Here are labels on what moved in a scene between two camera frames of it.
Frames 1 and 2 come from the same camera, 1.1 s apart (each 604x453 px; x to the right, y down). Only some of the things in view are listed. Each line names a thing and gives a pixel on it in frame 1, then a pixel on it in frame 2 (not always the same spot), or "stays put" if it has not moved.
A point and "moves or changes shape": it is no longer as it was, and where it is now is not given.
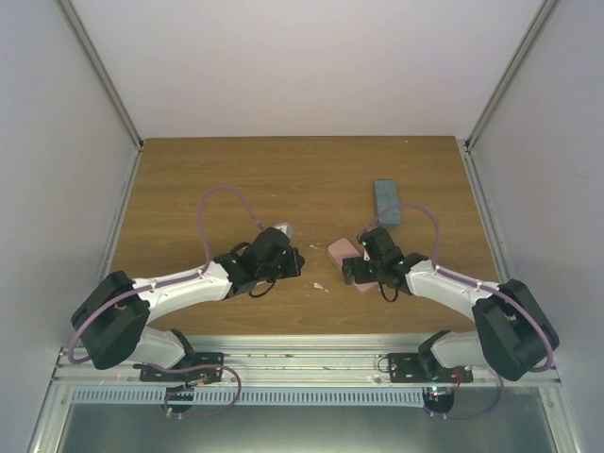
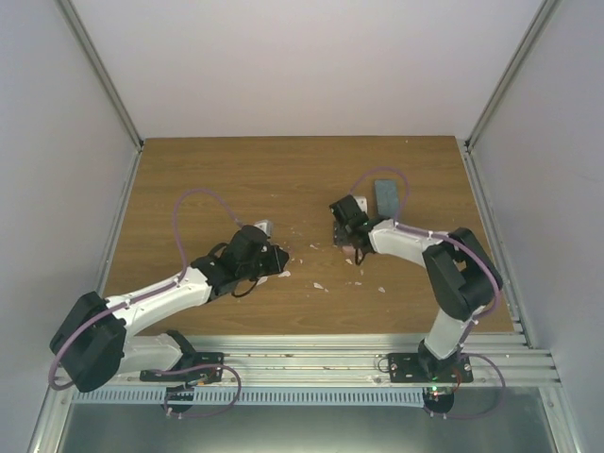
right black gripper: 347,270 to 339,237
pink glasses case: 340,249 moves or changes shape
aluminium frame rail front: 283,360 stays put
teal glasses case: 386,195 stays put
